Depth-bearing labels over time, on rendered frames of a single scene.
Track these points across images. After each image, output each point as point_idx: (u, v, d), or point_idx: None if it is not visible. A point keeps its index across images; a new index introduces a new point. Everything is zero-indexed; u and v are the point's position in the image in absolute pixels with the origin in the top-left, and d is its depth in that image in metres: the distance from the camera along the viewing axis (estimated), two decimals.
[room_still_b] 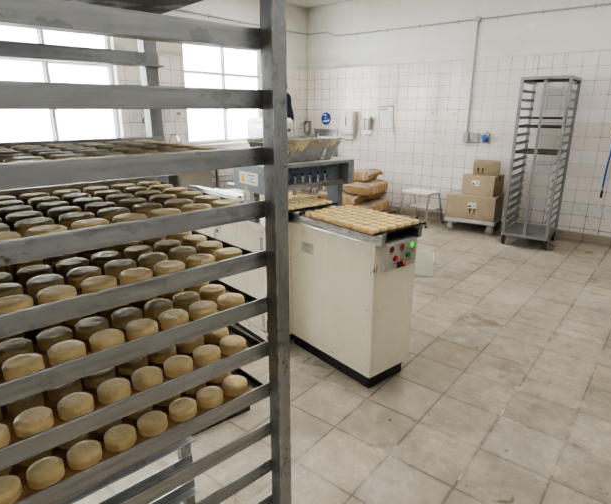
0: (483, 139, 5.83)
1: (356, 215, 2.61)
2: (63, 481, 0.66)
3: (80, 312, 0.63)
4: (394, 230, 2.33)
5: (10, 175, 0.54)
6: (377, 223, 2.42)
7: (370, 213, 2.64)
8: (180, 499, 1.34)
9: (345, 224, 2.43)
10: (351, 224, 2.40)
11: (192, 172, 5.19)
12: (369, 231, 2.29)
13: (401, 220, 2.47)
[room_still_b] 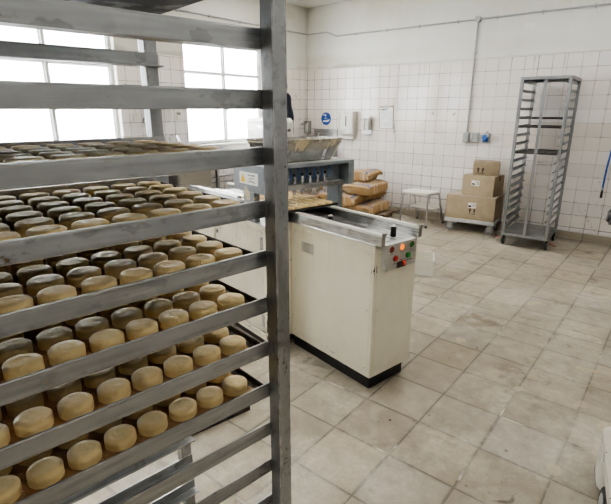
0: (483, 139, 5.83)
1: None
2: (63, 481, 0.66)
3: (80, 312, 0.63)
4: None
5: (10, 175, 0.54)
6: None
7: None
8: (180, 499, 1.34)
9: None
10: None
11: (192, 172, 5.19)
12: None
13: None
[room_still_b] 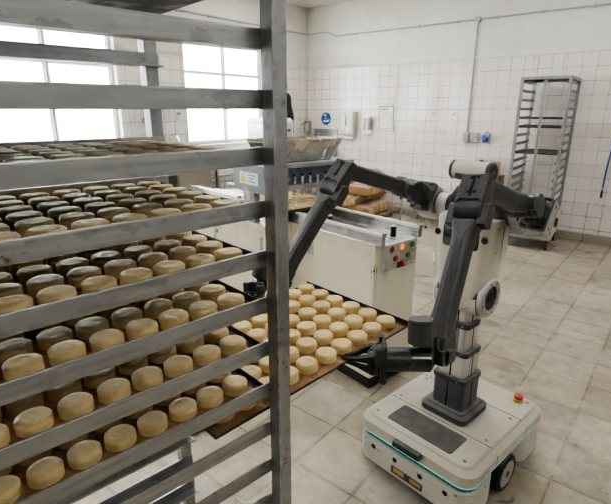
0: (483, 139, 5.83)
1: (261, 339, 1.16)
2: (63, 481, 0.66)
3: (80, 312, 0.63)
4: (365, 307, 1.33)
5: (10, 175, 0.54)
6: (333, 317, 1.26)
7: (248, 322, 1.23)
8: (180, 499, 1.34)
9: (339, 352, 1.10)
10: (351, 342, 1.12)
11: (192, 172, 5.19)
12: (391, 326, 1.21)
13: (310, 295, 1.38)
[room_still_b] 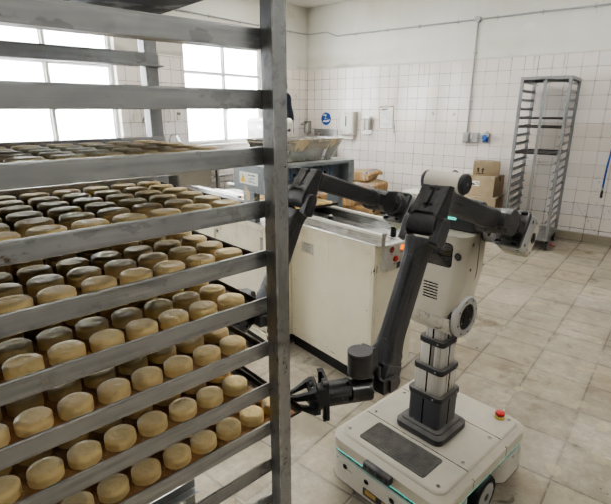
0: (483, 139, 5.83)
1: None
2: (63, 481, 0.66)
3: (80, 312, 0.63)
4: (260, 381, 1.10)
5: (10, 175, 0.54)
6: None
7: None
8: (180, 499, 1.34)
9: (197, 451, 0.87)
10: (216, 437, 0.89)
11: (192, 172, 5.19)
12: None
13: None
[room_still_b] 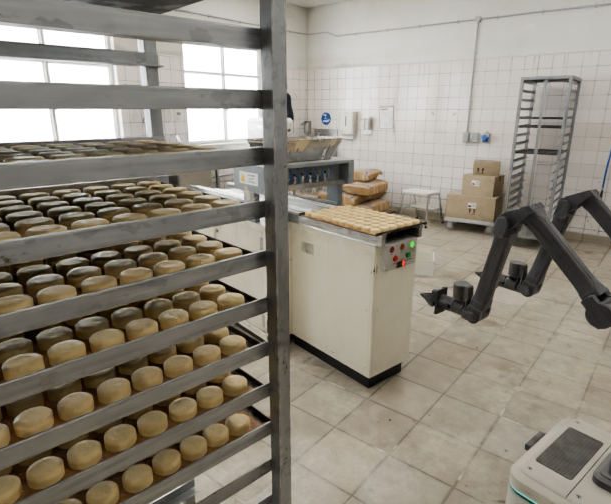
0: (483, 139, 5.83)
1: None
2: (63, 481, 0.66)
3: (80, 312, 0.63)
4: None
5: (10, 175, 0.54)
6: None
7: None
8: (180, 499, 1.34)
9: (159, 472, 0.82)
10: (180, 457, 0.84)
11: (192, 172, 5.19)
12: (242, 432, 0.92)
13: None
